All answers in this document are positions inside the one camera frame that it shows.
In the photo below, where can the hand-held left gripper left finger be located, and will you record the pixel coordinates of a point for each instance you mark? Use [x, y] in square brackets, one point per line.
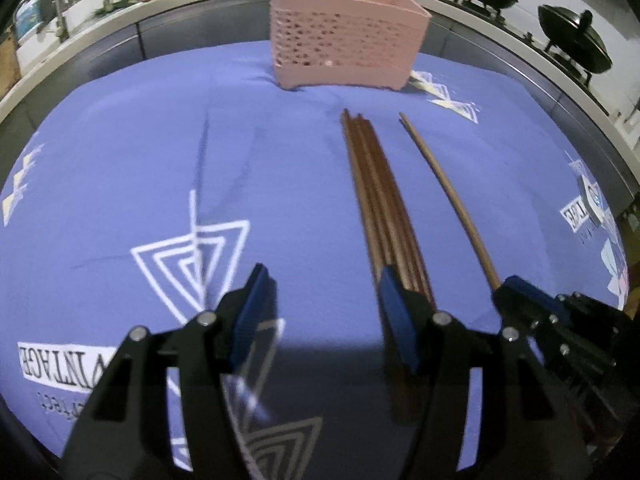
[250, 310]

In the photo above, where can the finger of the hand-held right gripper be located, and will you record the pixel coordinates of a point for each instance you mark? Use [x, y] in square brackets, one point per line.
[595, 325]
[525, 292]

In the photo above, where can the pink perforated plastic basket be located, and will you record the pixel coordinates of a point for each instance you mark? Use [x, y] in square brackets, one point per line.
[345, 35]

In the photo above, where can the wooden cutting board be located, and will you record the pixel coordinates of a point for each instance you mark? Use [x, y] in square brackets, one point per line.
[7, 67]

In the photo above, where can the green leafy vegetable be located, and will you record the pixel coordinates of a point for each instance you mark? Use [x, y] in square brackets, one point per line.
[117, 4]

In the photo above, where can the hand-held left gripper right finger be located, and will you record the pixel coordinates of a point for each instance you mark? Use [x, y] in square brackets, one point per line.
[397, 320]

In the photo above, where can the blue printed tablecloth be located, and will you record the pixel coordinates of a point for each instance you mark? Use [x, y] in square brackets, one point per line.
[150, 160]

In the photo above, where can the black wok with lid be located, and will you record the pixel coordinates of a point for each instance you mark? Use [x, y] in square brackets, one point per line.
[575, 40]

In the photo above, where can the white water purifier blue screen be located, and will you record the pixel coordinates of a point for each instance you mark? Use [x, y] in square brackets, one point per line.
[27, 17]

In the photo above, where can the square-bend steel faucet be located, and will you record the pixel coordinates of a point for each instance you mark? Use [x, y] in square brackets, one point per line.
[60, 10]

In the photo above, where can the light brown wooden chopstick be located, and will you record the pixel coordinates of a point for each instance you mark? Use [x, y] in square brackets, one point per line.
[450, 191]

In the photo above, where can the gas stove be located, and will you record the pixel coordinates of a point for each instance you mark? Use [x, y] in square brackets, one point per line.
[575, 72]

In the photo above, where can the dark brown wooden chopstick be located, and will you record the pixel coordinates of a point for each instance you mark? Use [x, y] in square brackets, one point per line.
[369, 185]
[390, 185]
[379, 185]
[359, 185]

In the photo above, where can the white ceramic sink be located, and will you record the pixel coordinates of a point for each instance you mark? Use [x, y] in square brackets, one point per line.
[85, 20]

